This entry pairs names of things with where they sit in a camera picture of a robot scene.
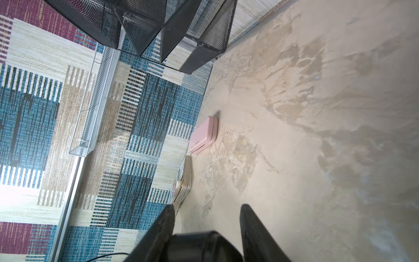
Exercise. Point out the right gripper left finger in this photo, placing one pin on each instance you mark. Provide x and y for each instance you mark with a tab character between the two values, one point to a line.
152	244

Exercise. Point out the purple paperback book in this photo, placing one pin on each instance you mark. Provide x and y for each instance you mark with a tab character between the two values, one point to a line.
184	185

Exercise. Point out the black mesh shelf rack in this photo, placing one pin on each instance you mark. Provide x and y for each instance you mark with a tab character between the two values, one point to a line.
207	23

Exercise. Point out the pink pencil case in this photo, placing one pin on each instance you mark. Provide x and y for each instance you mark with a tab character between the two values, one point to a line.
203	136

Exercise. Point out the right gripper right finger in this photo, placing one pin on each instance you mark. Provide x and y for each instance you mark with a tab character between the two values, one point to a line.
258	244

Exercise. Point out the black stapler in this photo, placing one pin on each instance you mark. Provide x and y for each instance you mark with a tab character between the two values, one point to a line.
209	246

